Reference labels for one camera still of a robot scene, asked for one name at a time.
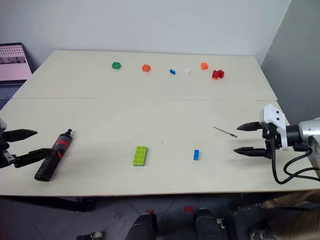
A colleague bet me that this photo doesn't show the black screwdriver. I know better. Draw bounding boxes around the black screwdriver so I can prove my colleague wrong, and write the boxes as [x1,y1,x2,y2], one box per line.
[34,128,74,182]

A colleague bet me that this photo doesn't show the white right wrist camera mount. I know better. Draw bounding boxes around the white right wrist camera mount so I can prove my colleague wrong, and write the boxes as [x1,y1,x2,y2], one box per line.
[258,103,289,151]

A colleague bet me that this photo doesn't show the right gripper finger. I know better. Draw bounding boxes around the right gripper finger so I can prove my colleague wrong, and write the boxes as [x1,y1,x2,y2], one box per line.
[236,121,263,132]
[233,147,268,158]

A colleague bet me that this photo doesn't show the black table frame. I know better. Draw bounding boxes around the black table frame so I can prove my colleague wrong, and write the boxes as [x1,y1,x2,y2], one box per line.
[0,195,97,213]

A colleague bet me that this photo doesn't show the open laptop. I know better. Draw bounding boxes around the open laptop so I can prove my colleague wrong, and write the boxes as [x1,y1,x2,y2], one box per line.
[0,42,34,110]

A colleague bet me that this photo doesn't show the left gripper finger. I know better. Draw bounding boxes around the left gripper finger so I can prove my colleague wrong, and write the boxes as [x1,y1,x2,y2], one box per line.
[4,128,39,143]
[14,147,55,169]

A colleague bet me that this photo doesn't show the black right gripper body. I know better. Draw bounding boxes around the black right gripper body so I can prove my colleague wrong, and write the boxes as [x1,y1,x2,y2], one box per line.
[261,123,283,161]

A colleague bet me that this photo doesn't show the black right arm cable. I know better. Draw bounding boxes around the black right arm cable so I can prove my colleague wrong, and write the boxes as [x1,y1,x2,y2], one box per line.
[271,143,320,186]

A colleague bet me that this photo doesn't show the dark rounded shape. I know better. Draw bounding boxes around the dark rounded shape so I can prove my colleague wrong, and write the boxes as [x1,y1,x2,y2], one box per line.
[125,212,159,240]
[193,207,229,240]

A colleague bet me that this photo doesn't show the red toy brick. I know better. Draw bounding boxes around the red toy brick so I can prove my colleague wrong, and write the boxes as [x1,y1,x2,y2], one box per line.
[211,69,225,80]

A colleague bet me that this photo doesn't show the caster wheel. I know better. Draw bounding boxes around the caster wheel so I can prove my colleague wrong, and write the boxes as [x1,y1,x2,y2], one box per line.
[75,231,104,240]

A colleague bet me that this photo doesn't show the lime green toy brick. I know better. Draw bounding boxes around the lime green toy brick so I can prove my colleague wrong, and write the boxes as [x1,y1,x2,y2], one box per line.
[132,145,149,167]

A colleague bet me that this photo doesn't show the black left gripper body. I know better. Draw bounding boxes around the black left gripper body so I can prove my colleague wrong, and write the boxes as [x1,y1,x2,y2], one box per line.
[0,134,20,169]

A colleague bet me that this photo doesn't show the thin metal screwdriver bit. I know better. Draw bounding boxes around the thin metal screwdriver bit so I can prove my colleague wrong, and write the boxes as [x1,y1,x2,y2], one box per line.
[212,126,238,138]

